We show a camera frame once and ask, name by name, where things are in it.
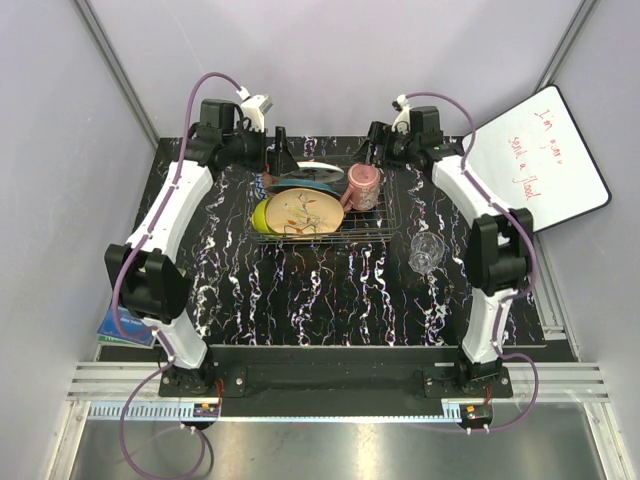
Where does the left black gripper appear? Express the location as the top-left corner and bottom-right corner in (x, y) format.
(223, 121), (298, 176)

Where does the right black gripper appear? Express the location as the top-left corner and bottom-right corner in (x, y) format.
(350, 121), (419, 174)

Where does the teal scalloped plate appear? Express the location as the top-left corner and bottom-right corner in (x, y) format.
(266, 179), (339, 198)

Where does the pink mug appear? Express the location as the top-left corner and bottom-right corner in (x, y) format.
(340, 163), (382, 212)

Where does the white watermelon plate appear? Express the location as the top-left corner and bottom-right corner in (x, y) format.
(281, 161), (345, 184)

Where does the red patterned bowl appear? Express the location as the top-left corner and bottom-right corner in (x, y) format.
(254, 172), (272, 200)

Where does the peach bird plate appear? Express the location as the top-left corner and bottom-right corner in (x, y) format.
(265, 188), (345, 239)

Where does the yellow-green bowl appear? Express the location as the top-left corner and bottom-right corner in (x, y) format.
(251, 198), (275, 234)

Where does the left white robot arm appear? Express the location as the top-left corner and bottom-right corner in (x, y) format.
(104, 94), (297, 396)

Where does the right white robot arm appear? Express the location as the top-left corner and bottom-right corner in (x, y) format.
(355, 97), (535, 397)

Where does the clear glass cup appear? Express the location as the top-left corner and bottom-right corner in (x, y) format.
(408, 231), (445, 275)

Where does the white whiteboard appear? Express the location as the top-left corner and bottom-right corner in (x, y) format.
(463, 85), (612, 232)

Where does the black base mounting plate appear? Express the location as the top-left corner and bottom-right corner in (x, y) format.
(97, 344), (514, 401)

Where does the landscape cover book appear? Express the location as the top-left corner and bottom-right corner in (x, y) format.
(97, 307), (156, 349)

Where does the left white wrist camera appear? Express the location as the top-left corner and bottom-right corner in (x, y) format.
(236, 86), (273, 133)

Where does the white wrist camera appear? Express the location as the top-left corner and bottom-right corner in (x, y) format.
(236, 86), (273, 133)
(391, 94), (411, 135)

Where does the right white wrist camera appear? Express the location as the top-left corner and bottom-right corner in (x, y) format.
(391, 94), (411, 135)

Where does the wire dish rack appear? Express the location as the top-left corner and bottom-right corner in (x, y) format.
(244, 155), (399, 244)

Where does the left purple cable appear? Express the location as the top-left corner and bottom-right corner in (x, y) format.
(110, 72), (251, 476)

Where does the aluminium slotted rail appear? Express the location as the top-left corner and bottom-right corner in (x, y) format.
(67, 362), (609, 423)

